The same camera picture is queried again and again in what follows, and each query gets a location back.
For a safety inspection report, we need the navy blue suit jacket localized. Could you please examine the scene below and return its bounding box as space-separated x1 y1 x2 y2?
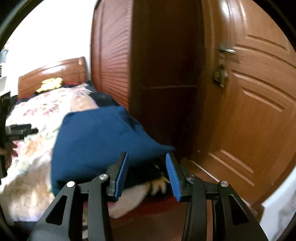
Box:
51 106 175 195

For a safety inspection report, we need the person's left hand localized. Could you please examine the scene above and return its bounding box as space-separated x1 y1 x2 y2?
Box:
0 142 18 170

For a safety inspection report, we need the yellow plush toy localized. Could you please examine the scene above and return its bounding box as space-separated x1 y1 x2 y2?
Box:
35 77 63 93

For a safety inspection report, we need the floral bed blanket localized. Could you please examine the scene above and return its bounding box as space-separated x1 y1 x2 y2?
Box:
0 82 172 225

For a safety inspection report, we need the wooden headboard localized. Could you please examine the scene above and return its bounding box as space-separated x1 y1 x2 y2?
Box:
18 57 88 99

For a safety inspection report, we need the wooden room door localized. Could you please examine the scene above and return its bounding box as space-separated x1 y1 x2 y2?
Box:
192 1 295 207

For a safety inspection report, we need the wooden louvered wardrobe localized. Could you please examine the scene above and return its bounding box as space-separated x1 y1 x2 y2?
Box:
91 0 204 157

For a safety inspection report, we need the metal door handle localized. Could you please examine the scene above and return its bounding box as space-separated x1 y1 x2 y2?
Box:
213 42 236 87

